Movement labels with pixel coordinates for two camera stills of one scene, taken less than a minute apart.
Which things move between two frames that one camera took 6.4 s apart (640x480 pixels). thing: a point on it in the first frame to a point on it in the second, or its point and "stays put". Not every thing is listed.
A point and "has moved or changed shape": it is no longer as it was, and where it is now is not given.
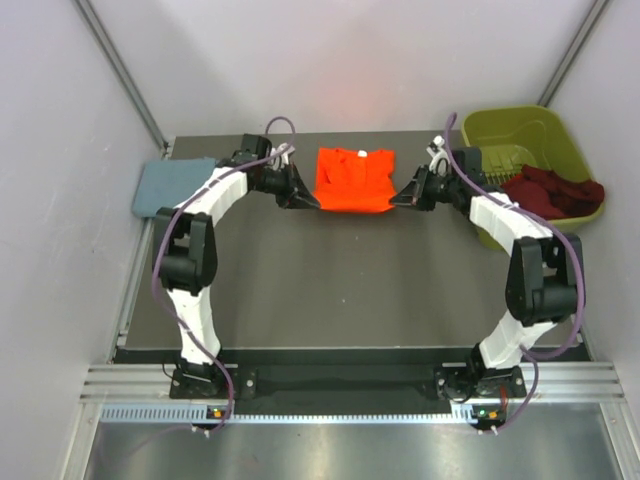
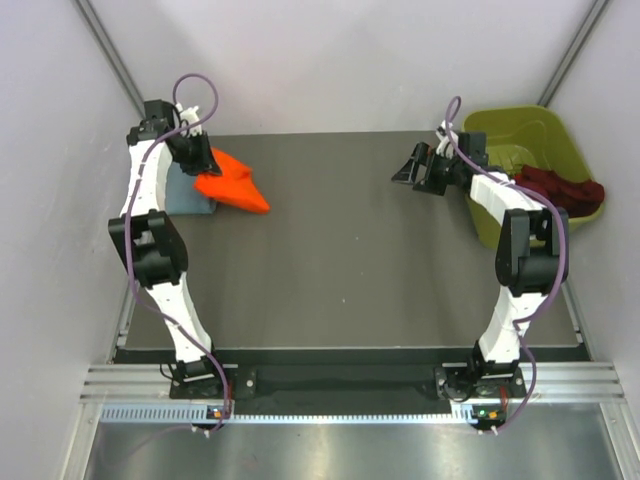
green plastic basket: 531,136 stays put
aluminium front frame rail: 593,382 stays put
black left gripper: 295,194 to 205,162
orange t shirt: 355,180 has moved or changed shape
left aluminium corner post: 123,72 stays put
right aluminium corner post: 570,53 stays put
